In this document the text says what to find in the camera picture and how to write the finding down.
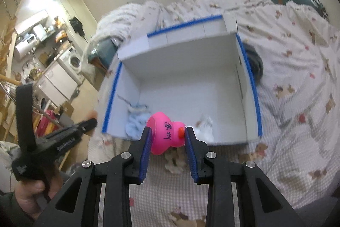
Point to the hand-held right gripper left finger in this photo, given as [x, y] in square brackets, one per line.
[146, 152]

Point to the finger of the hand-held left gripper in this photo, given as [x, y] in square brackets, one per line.
[79, 128]
[24, 115]

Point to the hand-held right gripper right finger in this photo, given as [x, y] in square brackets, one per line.
[190, 152]

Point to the pink rubber duck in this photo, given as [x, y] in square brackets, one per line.
[166, 136]

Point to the white rose toy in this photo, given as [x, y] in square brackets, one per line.
[205, 128]

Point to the light blue soft cloth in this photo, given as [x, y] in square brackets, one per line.
[136, 123]

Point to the blue cardboard box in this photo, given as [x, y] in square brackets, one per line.
[186, 83]

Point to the person's left forearm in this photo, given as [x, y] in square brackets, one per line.
[13, 213]

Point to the person's left hand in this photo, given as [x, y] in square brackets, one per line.
[30, 195]

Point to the cream plush toy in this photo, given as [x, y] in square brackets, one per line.
[174, 160]

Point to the pink crate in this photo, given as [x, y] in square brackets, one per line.
[43, 123]

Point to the brown cardboard box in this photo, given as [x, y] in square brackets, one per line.
[66, 109]

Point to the white kitchen cabinet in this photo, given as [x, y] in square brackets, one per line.
[57, 82]

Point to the white water heater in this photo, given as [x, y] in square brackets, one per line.
[20, 52]

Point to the white washing machine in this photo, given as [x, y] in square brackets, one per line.
[72, 62]

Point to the teal sofa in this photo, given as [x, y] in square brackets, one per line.
[102, 54]

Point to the black round object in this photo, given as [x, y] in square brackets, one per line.
[254, 62]

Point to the white fluffy blanket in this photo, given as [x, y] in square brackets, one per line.
[117, 22]

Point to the black and white patterned cloth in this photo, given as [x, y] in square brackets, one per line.
[319, 5]

